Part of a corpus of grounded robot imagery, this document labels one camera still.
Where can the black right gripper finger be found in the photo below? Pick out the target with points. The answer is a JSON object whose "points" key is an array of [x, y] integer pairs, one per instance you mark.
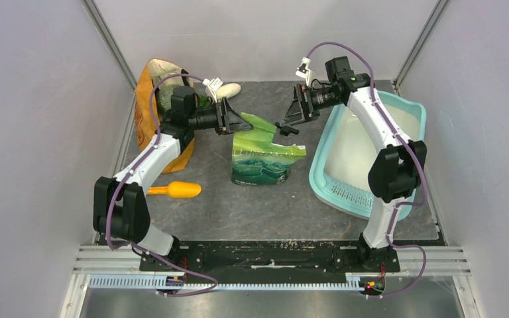
{"points": [[293, 114], [287, 130]]}

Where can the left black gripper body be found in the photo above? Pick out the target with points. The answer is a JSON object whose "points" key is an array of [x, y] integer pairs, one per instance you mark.
{"points": [[214, 118]]}

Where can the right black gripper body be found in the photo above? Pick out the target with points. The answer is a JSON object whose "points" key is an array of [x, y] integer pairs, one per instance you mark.
{"points": [[322, 99]]}

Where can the green litter bag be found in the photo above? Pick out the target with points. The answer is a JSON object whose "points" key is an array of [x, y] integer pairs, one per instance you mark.
{"points": [[256, 160]]}

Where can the yellow plastic scoop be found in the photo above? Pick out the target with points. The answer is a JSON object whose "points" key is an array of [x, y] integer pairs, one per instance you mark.
{"points": [[177, 190]]}

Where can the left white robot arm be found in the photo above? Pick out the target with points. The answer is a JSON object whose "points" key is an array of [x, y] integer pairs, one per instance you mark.
{"points": [[119, 203]]}

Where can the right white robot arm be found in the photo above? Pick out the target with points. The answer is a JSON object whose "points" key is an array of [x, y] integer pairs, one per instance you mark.
{"points": [[398, 168]]}

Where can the teal litter box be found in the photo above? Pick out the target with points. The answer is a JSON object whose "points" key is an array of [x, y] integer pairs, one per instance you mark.
{"points": [[339, 171]]}

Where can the white oval toy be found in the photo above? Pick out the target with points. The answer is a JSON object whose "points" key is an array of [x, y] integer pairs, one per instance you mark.
{"points": [[228, 91]]}

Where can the green toy in bag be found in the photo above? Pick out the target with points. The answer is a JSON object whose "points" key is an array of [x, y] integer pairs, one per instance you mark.
{"points": [[163, 99]]}

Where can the brown paper grocery bag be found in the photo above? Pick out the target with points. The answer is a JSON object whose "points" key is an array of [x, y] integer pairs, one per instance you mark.
{"points": [[154, 71]]}

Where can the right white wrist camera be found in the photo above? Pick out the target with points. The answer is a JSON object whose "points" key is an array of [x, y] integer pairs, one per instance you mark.
{"points": [[303, 71]]}

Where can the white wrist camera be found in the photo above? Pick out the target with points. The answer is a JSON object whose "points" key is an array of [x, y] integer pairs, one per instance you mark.
{"points": [[212, 86], [303, 71]]}

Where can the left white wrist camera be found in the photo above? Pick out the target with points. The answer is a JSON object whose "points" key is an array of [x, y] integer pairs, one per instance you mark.
{"points": [[212, 86]]}

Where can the aluminium frame post right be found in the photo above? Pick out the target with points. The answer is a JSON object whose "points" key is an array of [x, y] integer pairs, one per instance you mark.
{"points": [[424, 35]]}

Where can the aluminium frame post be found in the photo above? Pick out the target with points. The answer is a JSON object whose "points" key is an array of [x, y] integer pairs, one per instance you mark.
{"points": [[103, 29], [424, 35]]}

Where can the slotted cable duct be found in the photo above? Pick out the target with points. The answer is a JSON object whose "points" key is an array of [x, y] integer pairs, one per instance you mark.
{"points": [[160, 282]]}

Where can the aluminium frame post left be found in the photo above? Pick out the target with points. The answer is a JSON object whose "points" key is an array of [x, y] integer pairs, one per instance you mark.
{"points": [[103, 29]]}

